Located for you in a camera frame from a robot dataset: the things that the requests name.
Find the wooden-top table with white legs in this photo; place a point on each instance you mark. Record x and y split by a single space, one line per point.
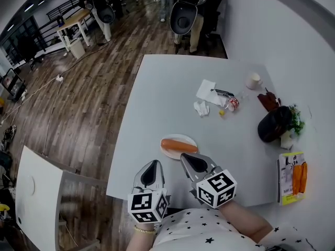
74 18

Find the person's left forearm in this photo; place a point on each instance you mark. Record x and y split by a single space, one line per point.
141 242

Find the black cart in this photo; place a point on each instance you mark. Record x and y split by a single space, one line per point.
11 84

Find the large black round pod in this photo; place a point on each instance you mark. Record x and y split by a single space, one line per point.
183 20

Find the clear bottle with red label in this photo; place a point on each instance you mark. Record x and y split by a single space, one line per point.
233 104

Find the black metal railing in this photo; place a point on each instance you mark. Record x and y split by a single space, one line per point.
65 6

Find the white oval plate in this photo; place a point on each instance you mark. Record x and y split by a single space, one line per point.
170 154

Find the black pen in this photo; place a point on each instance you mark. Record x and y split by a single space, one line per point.
222 92

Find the white side desk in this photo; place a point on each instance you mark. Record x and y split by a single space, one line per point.
39 205

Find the white star-print shirt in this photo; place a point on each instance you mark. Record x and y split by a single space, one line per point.
188 226

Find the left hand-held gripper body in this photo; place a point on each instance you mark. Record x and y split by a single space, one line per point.
141 203

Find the white mug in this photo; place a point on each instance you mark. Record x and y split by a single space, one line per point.
252 81

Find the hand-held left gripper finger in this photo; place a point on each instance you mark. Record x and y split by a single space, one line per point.
142 178
158 178

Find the yellow bottle cap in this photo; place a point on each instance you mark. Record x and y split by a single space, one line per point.
222 113

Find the yellow round object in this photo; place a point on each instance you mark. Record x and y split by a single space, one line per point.
4 209

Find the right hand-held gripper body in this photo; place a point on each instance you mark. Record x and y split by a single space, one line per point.
217 187

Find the person's right forearm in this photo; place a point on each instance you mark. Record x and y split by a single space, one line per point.
248 223

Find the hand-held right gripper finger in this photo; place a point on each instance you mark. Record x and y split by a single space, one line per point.
189 170
202 163

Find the orange sausage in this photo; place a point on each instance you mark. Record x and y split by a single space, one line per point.
179 145

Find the crumpled white tissue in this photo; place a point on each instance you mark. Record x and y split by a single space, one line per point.
201 108

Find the black bag with greens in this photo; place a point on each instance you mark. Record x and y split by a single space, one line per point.
273 125

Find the white power strip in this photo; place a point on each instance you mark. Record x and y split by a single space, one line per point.
59 78

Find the white paper napkin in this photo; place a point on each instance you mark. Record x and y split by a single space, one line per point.
205 88

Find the green potted plant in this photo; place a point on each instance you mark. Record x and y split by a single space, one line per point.
297 124

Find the white trash bin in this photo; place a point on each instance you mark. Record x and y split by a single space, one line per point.
77 48

